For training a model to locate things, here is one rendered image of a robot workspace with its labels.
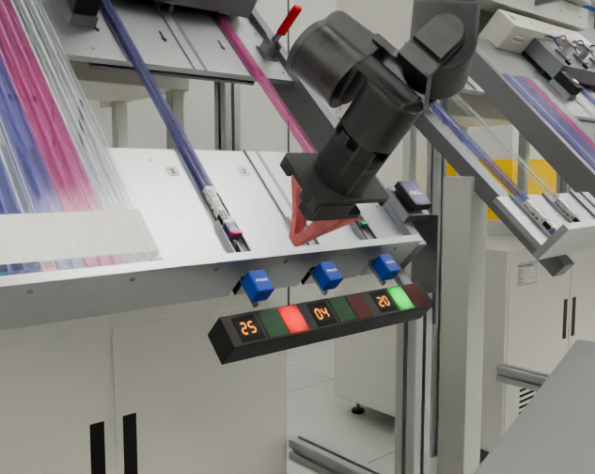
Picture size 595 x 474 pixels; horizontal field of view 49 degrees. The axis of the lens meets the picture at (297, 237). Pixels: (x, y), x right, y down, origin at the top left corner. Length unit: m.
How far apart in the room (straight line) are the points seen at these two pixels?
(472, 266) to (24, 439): 0.79
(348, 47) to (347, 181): 0.12
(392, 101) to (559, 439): 0.32
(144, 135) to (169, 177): 2.08
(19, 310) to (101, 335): 0.38
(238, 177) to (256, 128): 2.36
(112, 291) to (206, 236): 0.14
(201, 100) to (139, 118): 0.33
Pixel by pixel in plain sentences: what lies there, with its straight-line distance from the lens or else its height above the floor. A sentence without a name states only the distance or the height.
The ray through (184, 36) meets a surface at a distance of 1.11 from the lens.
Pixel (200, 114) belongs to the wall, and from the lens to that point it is 3.04.
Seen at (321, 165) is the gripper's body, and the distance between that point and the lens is 0.61.
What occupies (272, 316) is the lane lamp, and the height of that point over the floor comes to 0.66.
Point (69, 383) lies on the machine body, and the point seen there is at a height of 0.52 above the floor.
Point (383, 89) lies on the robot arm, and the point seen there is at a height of 0.90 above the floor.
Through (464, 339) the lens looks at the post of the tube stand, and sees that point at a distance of 1.26.
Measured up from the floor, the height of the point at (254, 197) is 0.79.
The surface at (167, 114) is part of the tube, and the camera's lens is 0.89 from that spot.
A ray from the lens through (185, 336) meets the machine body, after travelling 1.09.
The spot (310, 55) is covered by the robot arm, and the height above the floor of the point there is 0.93.
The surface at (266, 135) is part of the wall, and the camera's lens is 3.26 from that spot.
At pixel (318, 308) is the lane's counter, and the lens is 0.78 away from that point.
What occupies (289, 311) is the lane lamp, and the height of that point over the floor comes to 0.66.
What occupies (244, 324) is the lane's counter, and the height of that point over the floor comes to 0.66.
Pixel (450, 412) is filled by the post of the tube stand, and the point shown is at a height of 0.37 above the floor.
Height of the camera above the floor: 0.83
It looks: 6 degrees down
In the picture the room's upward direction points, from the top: straight up
